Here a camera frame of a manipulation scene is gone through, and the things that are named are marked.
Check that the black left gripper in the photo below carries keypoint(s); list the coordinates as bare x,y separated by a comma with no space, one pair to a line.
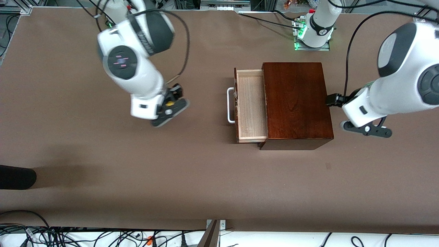
334,99

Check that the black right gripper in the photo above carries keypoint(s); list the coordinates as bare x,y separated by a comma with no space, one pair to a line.
175,93

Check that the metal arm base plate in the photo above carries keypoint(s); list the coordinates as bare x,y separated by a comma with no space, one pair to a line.
325,48

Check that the metal table bracket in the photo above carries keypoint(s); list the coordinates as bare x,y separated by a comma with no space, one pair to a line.
211,236

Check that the white socket block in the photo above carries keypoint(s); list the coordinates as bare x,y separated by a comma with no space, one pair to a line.
223,8

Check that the dark brown wooden cabinet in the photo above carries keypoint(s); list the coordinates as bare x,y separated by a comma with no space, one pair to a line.
296,103

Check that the black cylindrical object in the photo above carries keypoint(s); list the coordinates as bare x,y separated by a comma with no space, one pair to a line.
17,177

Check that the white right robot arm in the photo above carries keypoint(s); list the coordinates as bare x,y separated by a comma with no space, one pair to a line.
137,79

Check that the aluminium frame post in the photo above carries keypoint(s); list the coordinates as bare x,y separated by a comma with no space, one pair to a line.
24,10
419,17

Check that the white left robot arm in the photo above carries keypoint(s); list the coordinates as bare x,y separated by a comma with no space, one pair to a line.
394,92

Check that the small copper coloured object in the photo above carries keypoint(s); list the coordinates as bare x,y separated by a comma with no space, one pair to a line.
288,4

